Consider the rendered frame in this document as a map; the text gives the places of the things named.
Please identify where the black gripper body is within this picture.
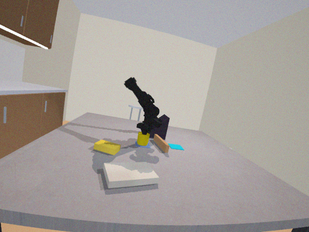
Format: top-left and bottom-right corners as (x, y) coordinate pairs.
(136, 113), (153, 130)

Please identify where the white flat rectangular slab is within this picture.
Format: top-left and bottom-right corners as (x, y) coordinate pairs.
(103, 162), (159, 188)

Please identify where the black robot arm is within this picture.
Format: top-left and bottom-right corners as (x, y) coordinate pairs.
(124, 77), (162, 128)

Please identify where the yellow rectangular block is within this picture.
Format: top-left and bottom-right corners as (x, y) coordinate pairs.
(93, 140), (121, 155)

